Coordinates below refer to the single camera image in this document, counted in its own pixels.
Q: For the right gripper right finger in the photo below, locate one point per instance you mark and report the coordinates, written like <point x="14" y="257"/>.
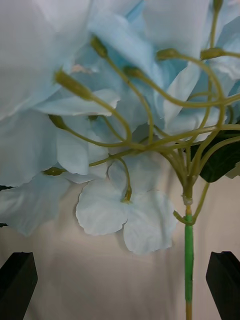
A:
<point x="225" y="287"/>

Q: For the pale blue artificial flower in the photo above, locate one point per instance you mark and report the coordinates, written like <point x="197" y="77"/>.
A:
<point x="147" y="225"/>

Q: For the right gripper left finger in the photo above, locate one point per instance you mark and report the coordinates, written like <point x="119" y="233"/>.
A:
<point x="17" y="287"/>

